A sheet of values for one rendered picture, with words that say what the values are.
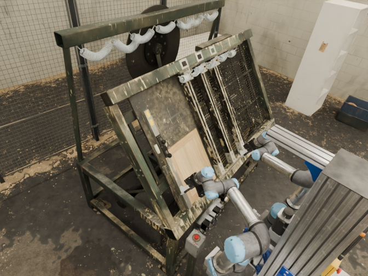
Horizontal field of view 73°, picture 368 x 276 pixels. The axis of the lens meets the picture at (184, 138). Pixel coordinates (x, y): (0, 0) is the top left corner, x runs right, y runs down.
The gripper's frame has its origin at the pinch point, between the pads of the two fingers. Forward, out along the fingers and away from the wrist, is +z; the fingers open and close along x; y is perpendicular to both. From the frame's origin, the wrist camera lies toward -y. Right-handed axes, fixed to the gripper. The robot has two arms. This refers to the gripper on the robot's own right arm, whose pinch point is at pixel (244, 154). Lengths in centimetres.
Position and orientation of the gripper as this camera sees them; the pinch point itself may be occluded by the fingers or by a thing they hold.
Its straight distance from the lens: 226.5
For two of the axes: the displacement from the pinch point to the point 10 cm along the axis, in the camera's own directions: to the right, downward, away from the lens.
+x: -7.2, 4.0, -5.7
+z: -3.9, 4.5, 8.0
